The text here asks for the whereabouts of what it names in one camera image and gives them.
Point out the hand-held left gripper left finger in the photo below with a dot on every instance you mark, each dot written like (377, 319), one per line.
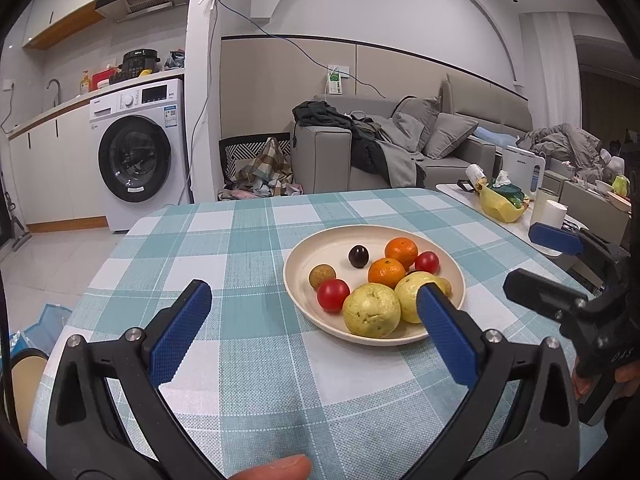
(182, 332)

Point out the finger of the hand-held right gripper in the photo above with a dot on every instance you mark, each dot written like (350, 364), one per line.
(555, 238)
(542, 292)

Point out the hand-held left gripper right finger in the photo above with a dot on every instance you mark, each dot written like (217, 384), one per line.
(447, 335)

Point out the brown longan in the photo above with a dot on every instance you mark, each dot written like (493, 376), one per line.
(445, 287)
(322, 277)

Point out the yellow-green guava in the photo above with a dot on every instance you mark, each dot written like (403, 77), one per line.
(371, 309)
(407, 300)

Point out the red tomato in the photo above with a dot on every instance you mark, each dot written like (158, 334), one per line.
(333, 295)
(426, 262)

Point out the orange mandarin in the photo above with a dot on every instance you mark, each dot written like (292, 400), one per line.
(401, 252)
(386, 272)

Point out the dark purple plum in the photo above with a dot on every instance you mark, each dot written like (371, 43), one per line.
(358, 256)

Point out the cream round plate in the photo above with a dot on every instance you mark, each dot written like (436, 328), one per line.
(320, 250)

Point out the person's right hand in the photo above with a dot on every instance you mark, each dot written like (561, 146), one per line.
(582, 387)

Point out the person's left hand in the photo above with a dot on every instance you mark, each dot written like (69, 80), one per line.
(275, 467)

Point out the yellow plastic bag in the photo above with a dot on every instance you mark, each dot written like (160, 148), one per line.
(497, 207)

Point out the green snack bag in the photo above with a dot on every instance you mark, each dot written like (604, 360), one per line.
(507, 192)

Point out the white box appliance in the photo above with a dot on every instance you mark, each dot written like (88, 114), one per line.
(520, 170)

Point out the teal checkered tablecloth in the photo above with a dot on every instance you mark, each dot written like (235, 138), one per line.
(240, 260)

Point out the grey blanket pile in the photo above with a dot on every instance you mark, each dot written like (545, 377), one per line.
(565, 142)

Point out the white rolled packet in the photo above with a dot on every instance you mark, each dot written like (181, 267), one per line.
(475, 174)

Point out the white side table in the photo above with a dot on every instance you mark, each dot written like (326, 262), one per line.
(460, 195)

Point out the blue plastic bag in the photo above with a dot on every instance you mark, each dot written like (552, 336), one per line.
(50, 320)

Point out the grey sofa cushion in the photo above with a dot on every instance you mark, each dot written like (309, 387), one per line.
(405, 132)
(450, 135)
(422, 110)

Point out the wooden stool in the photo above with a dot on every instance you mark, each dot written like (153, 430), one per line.
(25, 395)

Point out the plaid cloth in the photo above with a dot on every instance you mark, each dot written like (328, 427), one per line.
(265, 165)

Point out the black patterned basket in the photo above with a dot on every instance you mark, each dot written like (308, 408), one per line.
(235, 152)

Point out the dark clothes pile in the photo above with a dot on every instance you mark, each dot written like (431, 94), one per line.
(367, 152)

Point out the white kitchen base cabinet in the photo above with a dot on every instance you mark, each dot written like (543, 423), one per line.
(55, 170)

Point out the grey sofa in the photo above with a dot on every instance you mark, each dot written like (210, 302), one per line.
(320, 160)

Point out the white washing machine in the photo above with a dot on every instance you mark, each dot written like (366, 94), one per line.
(115, 105)

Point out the red box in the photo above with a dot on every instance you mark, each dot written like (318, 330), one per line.
(102, 79)

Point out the yellow bottle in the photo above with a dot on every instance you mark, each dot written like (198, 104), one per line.
(85, 82)

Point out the metal kitchen faucet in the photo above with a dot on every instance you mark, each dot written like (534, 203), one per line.
(58, 91)

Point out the black pressure cooker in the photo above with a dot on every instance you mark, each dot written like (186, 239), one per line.
(140, 62)

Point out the green white wall charger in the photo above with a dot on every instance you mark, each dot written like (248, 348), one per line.
(334, 82)

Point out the white wall socket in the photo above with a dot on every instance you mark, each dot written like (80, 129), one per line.
(7, 84)

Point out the white wall cabinets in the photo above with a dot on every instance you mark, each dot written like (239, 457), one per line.
(55, 10)

